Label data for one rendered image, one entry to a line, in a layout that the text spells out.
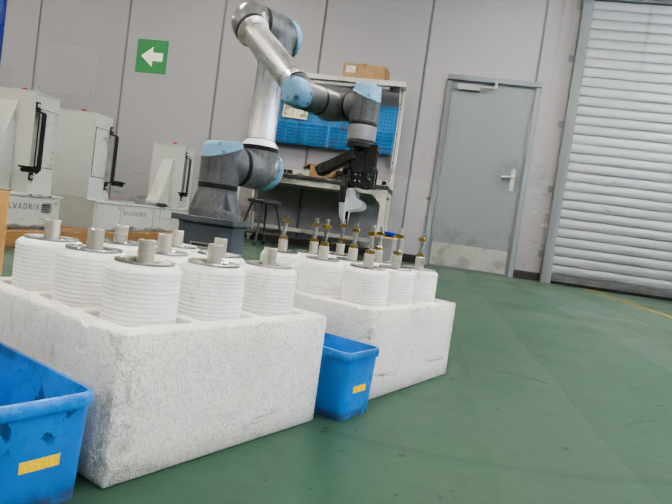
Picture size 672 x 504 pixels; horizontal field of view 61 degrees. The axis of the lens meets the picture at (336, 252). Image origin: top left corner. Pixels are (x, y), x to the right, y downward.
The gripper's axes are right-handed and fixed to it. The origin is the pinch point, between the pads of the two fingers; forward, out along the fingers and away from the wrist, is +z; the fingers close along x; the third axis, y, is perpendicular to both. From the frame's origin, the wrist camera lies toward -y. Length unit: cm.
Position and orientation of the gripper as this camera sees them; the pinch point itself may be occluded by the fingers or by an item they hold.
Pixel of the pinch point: (342, 217)
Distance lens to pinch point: 151.4
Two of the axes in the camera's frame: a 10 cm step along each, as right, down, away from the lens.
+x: 2.4, -0.2, 9.7
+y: 9.6, 1.4, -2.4
